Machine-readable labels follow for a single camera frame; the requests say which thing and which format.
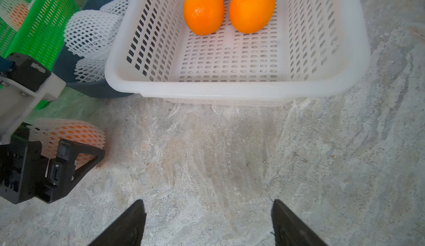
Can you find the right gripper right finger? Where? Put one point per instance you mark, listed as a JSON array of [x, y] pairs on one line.
[[290, 230]]

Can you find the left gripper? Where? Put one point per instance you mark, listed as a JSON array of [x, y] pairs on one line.
[[26, 173]]

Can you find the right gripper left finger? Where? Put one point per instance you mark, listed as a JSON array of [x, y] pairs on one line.
[[127, 230]]

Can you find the netted orange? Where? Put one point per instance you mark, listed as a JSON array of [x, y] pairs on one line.
[[14, 12], [50, 131], [203, 17], [250, 16]]

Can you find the white foam net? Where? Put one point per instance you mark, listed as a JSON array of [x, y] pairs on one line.
[[89, 31], [116, 7], [92, 68]]

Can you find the dark blue plastic tub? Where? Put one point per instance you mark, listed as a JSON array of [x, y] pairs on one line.
[[65, 63]]

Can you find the green plastic basket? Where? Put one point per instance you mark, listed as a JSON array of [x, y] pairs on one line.
[[41, 34]]

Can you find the white plastic basket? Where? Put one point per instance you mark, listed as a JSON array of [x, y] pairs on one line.
[[310, 48]]

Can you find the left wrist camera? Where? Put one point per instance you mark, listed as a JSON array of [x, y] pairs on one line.
[[24, 83]]

